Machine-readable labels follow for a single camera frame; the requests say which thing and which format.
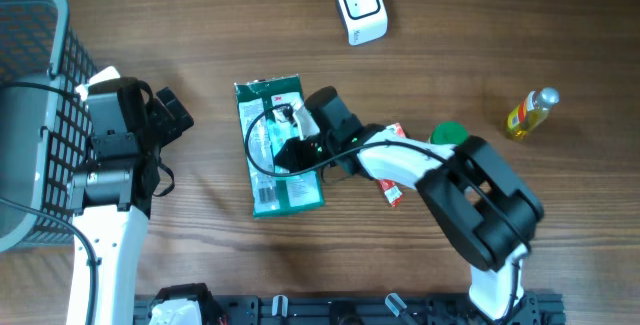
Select red snack stick packet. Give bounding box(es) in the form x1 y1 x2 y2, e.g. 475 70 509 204
378 123 405 208

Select green 3M gloves package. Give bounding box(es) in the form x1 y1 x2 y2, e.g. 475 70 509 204
235 75 324 219

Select yellow Vim bottle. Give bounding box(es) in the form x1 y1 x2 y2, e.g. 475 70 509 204
505 87 560 141

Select mint green wipes packet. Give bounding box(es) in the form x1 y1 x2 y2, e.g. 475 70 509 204
267 120 299 156

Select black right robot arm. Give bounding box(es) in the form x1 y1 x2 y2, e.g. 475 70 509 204
273 87 544 324

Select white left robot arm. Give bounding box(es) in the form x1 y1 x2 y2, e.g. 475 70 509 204
66 77 194 324

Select white barcode scanner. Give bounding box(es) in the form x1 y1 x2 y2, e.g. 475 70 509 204
336 0 389 46

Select grey plastic basket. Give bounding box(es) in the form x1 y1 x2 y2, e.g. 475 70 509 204
1 0 97 251

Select green lid glass jar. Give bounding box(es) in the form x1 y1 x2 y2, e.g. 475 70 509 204
428 121 469 145

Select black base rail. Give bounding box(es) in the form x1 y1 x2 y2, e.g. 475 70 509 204
132 291 566 325

